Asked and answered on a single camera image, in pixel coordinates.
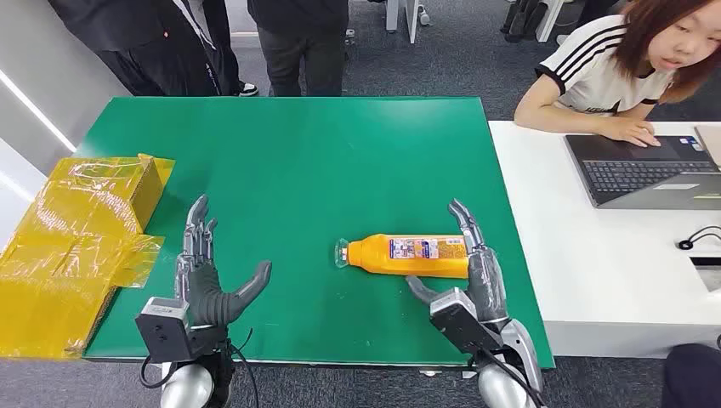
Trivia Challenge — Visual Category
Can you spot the dark seat edge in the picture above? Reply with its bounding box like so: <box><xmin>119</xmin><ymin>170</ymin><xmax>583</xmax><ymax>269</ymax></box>
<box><xmin>660</xmin><ymin>343</ymin><xmax>721</xmax><ymax>408</ymax></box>

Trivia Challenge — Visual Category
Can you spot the white table leg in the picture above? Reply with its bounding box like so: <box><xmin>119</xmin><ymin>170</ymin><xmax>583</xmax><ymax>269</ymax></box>
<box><xmin>385</xmin><ymin>0</ymin><xmax>421</xmax><ymax>45</ymax></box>

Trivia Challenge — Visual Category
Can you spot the yellow taped cardboard box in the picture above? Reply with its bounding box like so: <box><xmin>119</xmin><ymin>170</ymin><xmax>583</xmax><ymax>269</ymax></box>
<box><xmin>0</xmin><ymin>153</ymin><xmax>176</xmax><ymax>361</ymax></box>

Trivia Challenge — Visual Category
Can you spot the green table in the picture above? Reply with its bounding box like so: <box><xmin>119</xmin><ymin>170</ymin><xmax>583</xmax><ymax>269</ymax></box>
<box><xmin>73</xmin><ymin>96</ymin><xmax>556</xmax><ymax>370</ymax></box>

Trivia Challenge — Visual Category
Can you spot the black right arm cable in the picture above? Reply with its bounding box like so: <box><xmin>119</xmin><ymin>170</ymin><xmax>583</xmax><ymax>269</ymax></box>
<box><xmin>479</xmin><ymin>348</ymin><xmax>548</xmax><ymax>408</ymax></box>

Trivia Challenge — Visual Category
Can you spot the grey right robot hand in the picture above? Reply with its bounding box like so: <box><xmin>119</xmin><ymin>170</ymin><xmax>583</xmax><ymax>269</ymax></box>
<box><xmin>405</xmin><ymin>198</ymin><xmax>510</xmax><ymax>333</ymax></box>

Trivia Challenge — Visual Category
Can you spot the standing person in black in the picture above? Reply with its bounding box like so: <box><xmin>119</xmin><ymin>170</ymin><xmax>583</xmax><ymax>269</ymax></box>
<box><xmin>247</xmin><ymin>0</ymin><xmax>350</xmax><ymax>98</ymax></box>
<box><xmin>48</xmin><ymin>0</ymin><xmax>260</xmax><ymax>98</ymax></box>

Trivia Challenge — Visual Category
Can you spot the white desk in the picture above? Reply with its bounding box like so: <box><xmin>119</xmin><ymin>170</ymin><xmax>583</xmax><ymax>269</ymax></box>
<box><xmin>488</xmin><ymin>121</ymin><xmax>721</xmax><ymax>360</ymax></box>

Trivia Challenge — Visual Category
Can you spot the black cable on desk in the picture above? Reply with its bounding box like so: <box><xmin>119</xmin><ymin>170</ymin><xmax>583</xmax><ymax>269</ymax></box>
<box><xmin>678</xmin><ymin>224</ymin><xmax>721</xmax><ymax>251</ymax></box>

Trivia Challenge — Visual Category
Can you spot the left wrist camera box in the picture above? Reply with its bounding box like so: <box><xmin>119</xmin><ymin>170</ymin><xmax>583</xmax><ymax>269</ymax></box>
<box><xmin>134</xmin><ymin>297</ymin><xmax>193</xmax><ymax>365</ymax></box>

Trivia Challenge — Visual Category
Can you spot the person's hand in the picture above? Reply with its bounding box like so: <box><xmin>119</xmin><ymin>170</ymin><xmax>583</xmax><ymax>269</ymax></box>
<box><xmin>599</xmin><ymin>115</ymin><xmax>663</xmax><ymax>149</ymax></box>

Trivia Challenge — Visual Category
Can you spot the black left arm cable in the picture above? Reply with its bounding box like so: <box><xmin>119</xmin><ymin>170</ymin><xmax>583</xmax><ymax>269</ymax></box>
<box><xmin>139</xmin><ymin>329</ymin><xmax>260</xmax><ymax>408</ymax></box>

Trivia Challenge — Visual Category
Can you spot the dark grey laptop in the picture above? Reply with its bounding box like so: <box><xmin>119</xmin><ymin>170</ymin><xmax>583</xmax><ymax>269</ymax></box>
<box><xmin>565</xmin><ymin>133</ymin><xmax>721</xmax><ymax>211</ymax></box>

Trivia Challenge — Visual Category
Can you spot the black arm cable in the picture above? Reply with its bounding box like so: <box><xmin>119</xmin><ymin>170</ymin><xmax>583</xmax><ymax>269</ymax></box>
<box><xmin>139</xmin><ymin>329</ymin><xmax>260</xmax><ymax>408</ymax></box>
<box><xmin>479</xmin><ymin>348</ymin><xmax>548</xmax><ymax>408</ymax></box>

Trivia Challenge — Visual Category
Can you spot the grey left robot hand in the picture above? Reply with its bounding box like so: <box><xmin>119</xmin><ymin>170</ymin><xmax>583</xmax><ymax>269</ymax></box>
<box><xmin>173</xmin><ymin>194</ymin><xmax>273</xmax><ymax>331</ymax></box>

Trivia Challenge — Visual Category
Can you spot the orange detergent bottle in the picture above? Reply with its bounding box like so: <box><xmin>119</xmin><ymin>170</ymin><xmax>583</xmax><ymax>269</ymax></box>
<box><xmin>335</xmin><ymin>233</ymin><xmax>470</xmax><ymax>280</ymax></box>

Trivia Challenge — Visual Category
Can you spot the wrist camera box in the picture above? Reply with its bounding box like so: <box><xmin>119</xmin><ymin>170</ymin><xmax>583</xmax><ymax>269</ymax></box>
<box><xmin>134</xmin><ymin>297</ymin><xmax>193</xmax><ymax>365</ymax></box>
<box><xmin>429</xmin><ymin>288</ymin><xmax>502</xmax><ymax>356</ymax></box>

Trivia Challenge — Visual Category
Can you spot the seated person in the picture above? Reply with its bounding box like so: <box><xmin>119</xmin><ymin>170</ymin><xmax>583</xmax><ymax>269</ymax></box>
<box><xmin>514</xmin><ymin>0</ymin><xmax>721</xmax><ymax>149</ymax></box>

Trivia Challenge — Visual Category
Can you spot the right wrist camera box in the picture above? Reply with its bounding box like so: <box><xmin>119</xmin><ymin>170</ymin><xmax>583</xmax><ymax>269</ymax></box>
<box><xmin>429</xmin><ymin>288</ymin><xmax>502</xmax><ymax>356</ymax></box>

